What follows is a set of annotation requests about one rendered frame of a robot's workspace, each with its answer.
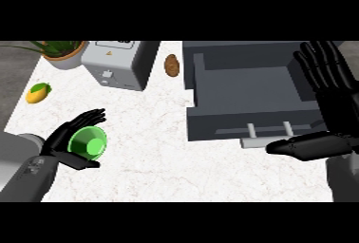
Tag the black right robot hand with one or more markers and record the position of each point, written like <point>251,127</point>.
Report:
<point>334,95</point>

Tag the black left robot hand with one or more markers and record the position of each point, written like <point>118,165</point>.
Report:
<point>60,139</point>

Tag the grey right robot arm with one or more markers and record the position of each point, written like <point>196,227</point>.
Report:
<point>343,177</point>

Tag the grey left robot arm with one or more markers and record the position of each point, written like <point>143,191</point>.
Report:
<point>25,172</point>

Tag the green cup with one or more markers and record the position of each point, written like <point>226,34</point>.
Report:
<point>89,144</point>

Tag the dark grey open drawer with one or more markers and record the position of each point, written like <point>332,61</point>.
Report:
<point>247,98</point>

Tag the yellow lemon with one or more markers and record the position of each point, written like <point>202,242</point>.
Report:
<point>38,92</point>

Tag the dark grey cabinet body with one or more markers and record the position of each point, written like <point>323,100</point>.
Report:
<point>242,55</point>

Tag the pale grey toaster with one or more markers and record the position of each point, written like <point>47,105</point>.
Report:
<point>123,65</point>

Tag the potted green plant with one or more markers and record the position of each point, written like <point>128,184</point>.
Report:
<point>58,52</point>

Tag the brown potato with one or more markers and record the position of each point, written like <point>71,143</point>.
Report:
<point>171,65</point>

